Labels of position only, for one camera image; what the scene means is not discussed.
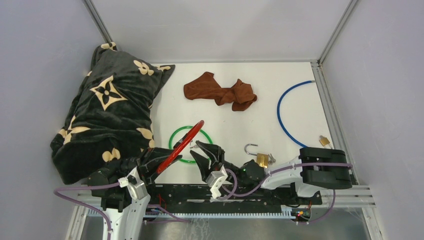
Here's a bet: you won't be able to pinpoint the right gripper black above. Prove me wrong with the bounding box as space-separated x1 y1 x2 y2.
189 141 247 189

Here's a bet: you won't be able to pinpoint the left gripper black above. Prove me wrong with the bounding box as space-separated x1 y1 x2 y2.
105 144 182 183

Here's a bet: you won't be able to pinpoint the green lock keys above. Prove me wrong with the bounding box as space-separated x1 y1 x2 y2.
189 140 199 149

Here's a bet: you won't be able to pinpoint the red cable lock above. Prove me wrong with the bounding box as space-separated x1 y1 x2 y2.
156 120 205 173

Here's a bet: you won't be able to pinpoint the green cable lock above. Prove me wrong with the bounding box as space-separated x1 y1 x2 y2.
168 125 215 165

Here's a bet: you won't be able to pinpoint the blue cable lock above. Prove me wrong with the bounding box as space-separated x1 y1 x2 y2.
276 80 316 149

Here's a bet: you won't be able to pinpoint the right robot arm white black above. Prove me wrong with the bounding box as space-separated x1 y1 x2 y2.
190 140 353 204

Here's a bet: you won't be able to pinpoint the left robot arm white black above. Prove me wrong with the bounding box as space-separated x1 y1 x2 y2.
87 147 173 240

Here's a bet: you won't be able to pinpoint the open brass padlock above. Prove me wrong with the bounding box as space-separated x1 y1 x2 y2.
244 143 269 168

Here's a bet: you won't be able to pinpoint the silver padlock keys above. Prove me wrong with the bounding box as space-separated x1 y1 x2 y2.
268 153 276 165

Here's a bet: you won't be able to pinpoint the black floral blanket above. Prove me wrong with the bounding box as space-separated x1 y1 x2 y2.
50 42 176 185

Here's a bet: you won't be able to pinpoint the brown cloth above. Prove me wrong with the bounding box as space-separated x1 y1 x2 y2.
183 71 258 112

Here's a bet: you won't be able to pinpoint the small brass padlock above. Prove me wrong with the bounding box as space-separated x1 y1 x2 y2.
319 135 333 149

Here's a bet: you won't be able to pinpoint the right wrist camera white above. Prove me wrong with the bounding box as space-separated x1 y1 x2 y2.
205 166 228 199

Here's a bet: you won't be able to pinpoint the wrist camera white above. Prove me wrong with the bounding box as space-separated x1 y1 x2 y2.
118 167 149 200
205 166 228 199

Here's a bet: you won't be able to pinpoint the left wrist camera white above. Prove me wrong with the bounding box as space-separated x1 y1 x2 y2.
118 167 149 200

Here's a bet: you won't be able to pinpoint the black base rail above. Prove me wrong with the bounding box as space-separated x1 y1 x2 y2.
147 184 323 214

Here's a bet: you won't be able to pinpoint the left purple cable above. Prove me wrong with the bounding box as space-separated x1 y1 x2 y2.
53 181 122 240

